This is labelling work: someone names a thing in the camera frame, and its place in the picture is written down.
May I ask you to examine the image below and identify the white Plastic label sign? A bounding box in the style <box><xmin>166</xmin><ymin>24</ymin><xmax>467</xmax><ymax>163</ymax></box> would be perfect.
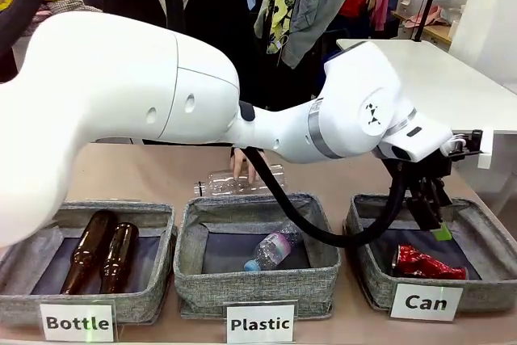
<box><xmin>225</xmin><ymin>305</ymin><xmax>296</xmax><ymax>345</ymax></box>

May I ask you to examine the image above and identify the grey fabric basket bottle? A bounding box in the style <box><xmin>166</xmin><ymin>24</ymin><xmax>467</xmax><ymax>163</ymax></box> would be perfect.
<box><xmin>0</xmin><ymin>200</ymin><xmax>179</xmax><ymax>328</ymax></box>

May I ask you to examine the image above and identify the pink cloth on desk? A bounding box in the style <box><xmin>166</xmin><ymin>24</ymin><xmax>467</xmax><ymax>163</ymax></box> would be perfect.
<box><xmin>403</xmin><ymin>6</ymin><xmax>450</xmax><ymax>27</ymax></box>

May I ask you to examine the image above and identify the grey fabric basket plastic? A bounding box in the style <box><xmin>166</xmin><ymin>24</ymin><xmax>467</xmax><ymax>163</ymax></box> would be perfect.
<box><xmin>173</xmin><ymin>193</ymin><xmax>343</xmax><ymax>320</ymax></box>

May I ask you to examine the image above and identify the small pink-label plastic bottle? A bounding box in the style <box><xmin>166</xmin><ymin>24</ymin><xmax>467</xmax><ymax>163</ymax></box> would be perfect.
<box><xmin>242</xmin><ymin>222</ymin><xmax>305</xmax><ymax>272</ymax></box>

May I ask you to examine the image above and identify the brown glass bottle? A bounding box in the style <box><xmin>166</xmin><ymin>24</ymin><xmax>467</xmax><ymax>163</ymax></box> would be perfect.
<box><xmin>98</xmin><ymin>221</ymin><xmax>141</xmax><ymax>295</ymax></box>
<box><xmin>60</xmin><ymin>209</ymin><xmax>120</xmax><ymax>296</ymax></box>

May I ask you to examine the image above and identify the white Bottle label sign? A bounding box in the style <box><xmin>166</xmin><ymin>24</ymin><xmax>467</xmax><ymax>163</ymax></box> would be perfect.
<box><xmin>39</xmin><ymin>303</ymin><xmax>116</xmax><ymax>343</ymax></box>

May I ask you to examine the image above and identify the white Can label sign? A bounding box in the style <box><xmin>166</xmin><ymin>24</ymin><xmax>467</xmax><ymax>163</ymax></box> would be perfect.
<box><xmin>389</xmin><ymin>283</ymin><xmax>464</xmax><ymax>322</ymax></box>

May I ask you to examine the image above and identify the mannequin with grey hoodie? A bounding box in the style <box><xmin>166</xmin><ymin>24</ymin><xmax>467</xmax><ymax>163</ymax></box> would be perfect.
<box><xmin>250</xmin><ymin>0</ymin><xmax>357</xmax><ymax>70</ymax></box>

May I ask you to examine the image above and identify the person's left hand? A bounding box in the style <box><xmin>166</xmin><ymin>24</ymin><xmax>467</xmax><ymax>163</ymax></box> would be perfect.
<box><xmin>231</xmin><ymin>148</ymin><xmax>264</xmax><ymax>185</ymax></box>

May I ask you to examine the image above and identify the person in black cardigan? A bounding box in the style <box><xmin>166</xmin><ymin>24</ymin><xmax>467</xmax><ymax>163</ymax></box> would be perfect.
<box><xmin>102</xmin><ymin>0</ymin><xmax>267</xmax><ymax>158</ymax></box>

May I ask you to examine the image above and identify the crushed red soda can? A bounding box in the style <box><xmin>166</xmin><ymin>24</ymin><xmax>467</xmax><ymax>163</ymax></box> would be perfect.
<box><xmin>390</xmin><ymin>244</ymin><xmax>469</xmax><ymax>280</ymax></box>

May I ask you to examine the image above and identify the white side table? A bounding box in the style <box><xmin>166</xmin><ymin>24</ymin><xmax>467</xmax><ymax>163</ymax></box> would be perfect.
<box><xmin>335</xmin><ymin>37</ymin><xmax>517</xmax><ymax>135</ymax></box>

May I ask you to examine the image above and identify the grey fabric basket can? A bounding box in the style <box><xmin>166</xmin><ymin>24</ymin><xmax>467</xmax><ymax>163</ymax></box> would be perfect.
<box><xmin>343</xmin><ymin>193</ymin><xmax>517</xmax><ymax>314</ymax></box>

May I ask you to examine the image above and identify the black stand pole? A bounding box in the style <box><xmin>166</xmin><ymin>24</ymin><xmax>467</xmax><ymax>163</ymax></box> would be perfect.
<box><xmin>413</xmin><ymin>0</ymin><xmax>448</xmax><ymax>43</ymax></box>

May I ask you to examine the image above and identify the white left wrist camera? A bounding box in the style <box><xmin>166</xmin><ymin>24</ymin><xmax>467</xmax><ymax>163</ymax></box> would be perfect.
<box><xmin>447</xmin><ymin>128</ymin><xmax>495</xmax><ymax>170</ymax></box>

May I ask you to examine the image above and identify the large clear plastic bottle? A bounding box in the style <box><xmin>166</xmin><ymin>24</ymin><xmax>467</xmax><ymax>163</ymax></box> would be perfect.
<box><xmin>193</xmin><ymin>162</ymin><xmax>288</xmax><ymax>199</ymax></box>

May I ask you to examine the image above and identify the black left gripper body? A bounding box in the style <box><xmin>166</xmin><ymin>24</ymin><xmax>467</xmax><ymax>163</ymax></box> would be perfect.
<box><xmin>380</xmin><ymin>149</ymin><xmax>452</xmax><ymax>191</ymax></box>

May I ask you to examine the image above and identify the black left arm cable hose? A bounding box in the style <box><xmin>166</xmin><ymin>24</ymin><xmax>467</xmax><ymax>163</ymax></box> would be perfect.
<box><xmin>0</xmin><ymin>0</ymin><xmax>407</xmax><ymax>249</ymax></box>

